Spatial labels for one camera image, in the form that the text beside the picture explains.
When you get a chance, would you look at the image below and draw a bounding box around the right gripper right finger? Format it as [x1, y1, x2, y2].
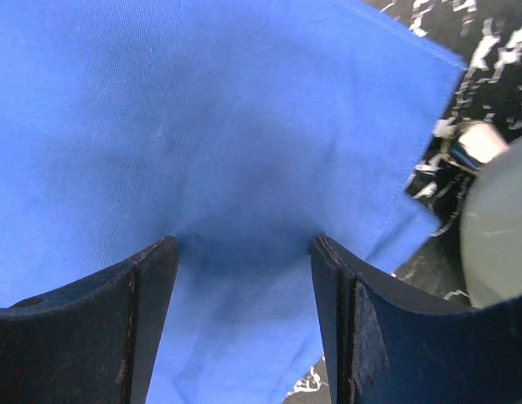
[311, 236, 522, 403]

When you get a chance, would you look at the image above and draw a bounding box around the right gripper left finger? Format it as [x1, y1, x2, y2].
[0, 237, 178, 403]

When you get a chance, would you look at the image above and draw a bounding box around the blue surgical drape cloth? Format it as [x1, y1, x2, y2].
[0, 1, 465, 403]

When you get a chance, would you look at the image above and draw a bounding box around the white cylindrical drawer container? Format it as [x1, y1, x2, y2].
[440, 120, 522, 308]

